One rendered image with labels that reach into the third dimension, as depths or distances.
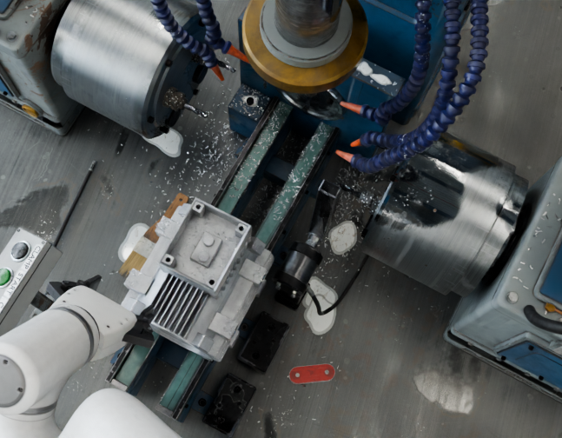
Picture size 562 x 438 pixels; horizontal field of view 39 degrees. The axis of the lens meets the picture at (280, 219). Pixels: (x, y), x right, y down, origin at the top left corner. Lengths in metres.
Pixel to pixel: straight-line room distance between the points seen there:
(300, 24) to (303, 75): 0.09
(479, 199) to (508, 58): 0.60
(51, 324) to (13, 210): 0.73
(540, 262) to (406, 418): 0.45
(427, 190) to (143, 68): 0.50
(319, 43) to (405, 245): 0.37
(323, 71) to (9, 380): 0.57
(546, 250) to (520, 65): 0.63
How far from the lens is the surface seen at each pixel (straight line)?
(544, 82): 1.81
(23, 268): 1.34
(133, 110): 1.37
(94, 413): 0.83
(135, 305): 1.27
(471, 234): 1.26
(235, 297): 1.28
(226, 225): 1.26
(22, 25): 1.40
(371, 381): 1.54
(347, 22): 1.13
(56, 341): 0.94
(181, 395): 1.41
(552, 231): 1.29
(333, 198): 1.14
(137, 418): 0.82
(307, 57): 1.10
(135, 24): 1.36
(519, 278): 1.26
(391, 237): 1.28
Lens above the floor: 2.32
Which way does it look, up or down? 74 degrees down
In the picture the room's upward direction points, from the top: 6 degrees clockwise
